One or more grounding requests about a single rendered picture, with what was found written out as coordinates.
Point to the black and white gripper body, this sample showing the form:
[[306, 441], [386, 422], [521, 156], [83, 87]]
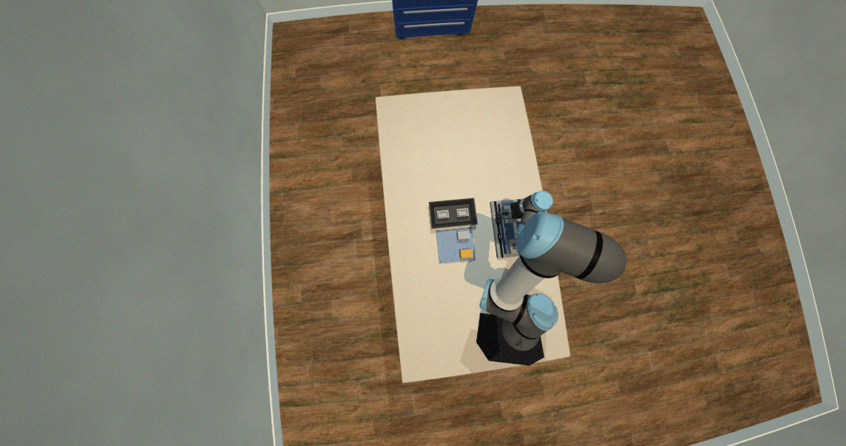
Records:
[[517, 209]]

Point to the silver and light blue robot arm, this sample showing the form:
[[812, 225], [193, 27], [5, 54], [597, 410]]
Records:
[[547, 245]]

